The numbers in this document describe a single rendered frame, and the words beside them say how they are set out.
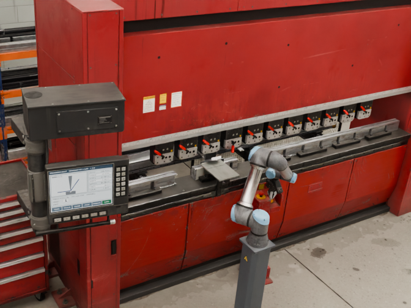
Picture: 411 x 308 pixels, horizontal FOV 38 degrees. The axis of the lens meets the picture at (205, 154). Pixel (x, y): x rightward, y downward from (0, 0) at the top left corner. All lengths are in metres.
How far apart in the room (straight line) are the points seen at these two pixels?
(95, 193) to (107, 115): 0.46
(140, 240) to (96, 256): 0.40
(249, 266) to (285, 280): 0.98
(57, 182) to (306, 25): 2.26
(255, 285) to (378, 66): 2.20
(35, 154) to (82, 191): 0.32
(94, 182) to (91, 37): 0.80
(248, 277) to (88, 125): 1.68
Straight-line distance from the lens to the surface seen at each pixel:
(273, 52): 4.46
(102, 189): 3.35
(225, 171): 4.44
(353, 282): 5.24
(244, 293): 4.31
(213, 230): 4.75
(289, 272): 5.18
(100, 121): 3.17
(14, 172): 4.44
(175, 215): 4.45
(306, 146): 5.13
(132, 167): 4.52
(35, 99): 3.15
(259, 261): 4.14
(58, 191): 3.30
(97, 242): 4.11
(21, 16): 8.18
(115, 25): 3.48
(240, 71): 4.33
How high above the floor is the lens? 3.20
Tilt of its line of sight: 28 degrees down
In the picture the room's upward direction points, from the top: 5 degrees clockwise
